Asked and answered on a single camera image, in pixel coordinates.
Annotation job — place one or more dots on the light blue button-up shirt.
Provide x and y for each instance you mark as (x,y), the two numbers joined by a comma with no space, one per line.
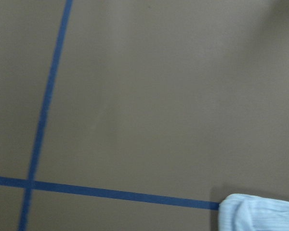
(242,212)

